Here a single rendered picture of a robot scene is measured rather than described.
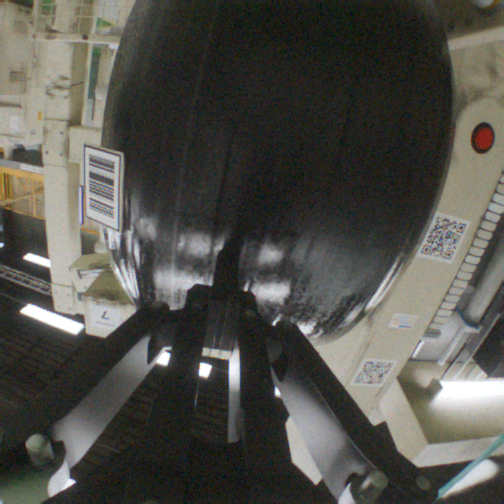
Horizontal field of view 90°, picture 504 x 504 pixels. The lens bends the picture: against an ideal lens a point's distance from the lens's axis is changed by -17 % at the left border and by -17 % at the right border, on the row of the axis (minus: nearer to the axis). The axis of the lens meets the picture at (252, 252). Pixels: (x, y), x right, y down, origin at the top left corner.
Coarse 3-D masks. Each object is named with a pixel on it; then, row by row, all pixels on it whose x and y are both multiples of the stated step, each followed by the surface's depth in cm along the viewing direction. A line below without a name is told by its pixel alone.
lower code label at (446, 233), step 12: (444, 216) 41; (432, 228) 41; (444, 228) 42; (456, 228) 42; (432, 240) 42; (444, 240) 42; (456, 240) 42; (420, 252) 43; (432, 252) 43; (444, 252) 43; (456, 252) 43
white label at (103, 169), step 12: (84, 144) 19; (84, 156) 20; (96, 156) 19; (108, 156) 19; (120, 156) 18; (84, 168) 20; (96, 168) 19; (108, 168) 19; (120, 168) 19; (84, 180) 20; (96, 180) 20; (108, 180) 19; (120, 180) 19; (84, 192) 21; (96, 192) 20; (108, 192) 20; (120, 192) 20; (84, 204) 21; (96, 204) 21; (108, 204) 20; (120, 204) 20; (96, 216) 21; (108, 216) 21; (120, 216) 20; (108, 228) 21; (120, 228) 21
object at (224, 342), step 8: (232, 264) 20; (232, 272) 19; (232, 280) 17; (232, 288) 16; (232, 296) 15; (224, 304) 15; (232, 304) 15; (224, 312) 15; (232, 312) 15; (224, 320) 15; (232, 320) 15; (224, 328) 15; (232, 328) 15; (224, 336) 15; (224, 344) 16
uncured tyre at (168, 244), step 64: (192, 0) 16; (256, 0) 16; (320, 0) 17; (384, 0) 17; (128, 64) 18; (192, 64) 16; (256, 64) 17; (320, 64) 17; (384, 64) 17; (448, 64) 19; (128, 128) 18; (192, 128) 17; (256, 128) 18; (320, 128) 18; (384, 128) 18; (448, 128) 20; (128, 192) 19; (192, 192) 19; (256, 192) 19; (320, 192) 19; (384, 192) 19; (128, 256) 23; (192, 256) 21; (256, 256) 21; (320, 256) 21; (384, 256) 22; (320, 320) 26
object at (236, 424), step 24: (240, 312) 15; (240, 336) 13; (264, 336) 13; (240, 360) 11; (264, 360) 11; (240, 384) 10; (264, 384) 10; (240, 408) 9; (264, 408) 9; (240, 432) 8; (264, 432) 7; (264, 456) 7; (288, 456) 7; (264, 480) 6; (288, 480) 6
